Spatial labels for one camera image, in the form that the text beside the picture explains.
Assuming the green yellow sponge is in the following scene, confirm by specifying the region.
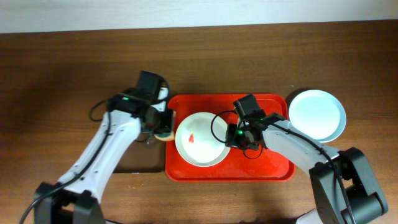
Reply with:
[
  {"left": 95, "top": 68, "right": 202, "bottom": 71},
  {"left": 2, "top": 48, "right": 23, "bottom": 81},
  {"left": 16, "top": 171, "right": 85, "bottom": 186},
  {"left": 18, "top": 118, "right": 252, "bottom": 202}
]
[{"left": 155, "top": 109, "right": 176, "bottom": 141}]

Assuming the cream white plate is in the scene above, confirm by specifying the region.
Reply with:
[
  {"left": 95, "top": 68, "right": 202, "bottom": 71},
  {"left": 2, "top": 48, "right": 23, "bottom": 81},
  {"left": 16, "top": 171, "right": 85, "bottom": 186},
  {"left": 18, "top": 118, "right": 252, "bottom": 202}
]
[{"left": 175, "top": 112, "right": 230, "bottom": 167}]

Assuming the light blue plate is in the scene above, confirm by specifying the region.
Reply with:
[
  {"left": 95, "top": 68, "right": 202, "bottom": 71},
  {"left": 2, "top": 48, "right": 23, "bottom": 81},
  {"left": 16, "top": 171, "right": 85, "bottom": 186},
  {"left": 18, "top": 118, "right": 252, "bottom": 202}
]
[{"left": 289, "top": 90, "right": 347, "bottom": 142}]

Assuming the mint green plate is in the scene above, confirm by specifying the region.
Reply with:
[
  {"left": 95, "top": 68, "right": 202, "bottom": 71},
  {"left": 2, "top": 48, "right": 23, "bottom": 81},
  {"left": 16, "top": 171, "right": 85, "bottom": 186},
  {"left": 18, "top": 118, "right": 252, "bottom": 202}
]
[{"left": 322, "top": 125, "right": 345, "bottom": 142}]

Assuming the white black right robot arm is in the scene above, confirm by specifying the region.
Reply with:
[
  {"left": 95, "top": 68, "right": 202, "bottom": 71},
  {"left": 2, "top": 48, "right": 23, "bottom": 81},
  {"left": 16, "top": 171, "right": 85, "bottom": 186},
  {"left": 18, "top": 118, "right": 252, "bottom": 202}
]
[{"left": 225, "top": 95, "right": 389, "bottom": 224}]

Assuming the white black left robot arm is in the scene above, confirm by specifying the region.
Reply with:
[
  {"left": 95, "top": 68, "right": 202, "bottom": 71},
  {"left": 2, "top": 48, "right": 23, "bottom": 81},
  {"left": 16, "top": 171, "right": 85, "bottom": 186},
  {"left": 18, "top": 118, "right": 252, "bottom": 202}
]
[{"left": 19, "top": 71, "right": 175, "bottom": 223}]

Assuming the black plastic tray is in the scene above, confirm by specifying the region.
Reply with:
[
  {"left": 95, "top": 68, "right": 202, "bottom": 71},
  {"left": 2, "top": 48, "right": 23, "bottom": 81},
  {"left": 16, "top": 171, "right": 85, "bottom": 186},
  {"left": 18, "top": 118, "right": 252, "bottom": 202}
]
[{"left": 114, "top": 118, "right": 165, "bottom": 173}]

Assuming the red plastic tray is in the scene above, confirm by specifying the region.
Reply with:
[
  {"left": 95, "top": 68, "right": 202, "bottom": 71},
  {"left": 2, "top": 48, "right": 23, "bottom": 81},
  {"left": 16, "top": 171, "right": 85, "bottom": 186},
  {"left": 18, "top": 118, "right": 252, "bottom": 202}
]
[{"left": 165, "top": 93, "right": 295, "bottom": 182}]

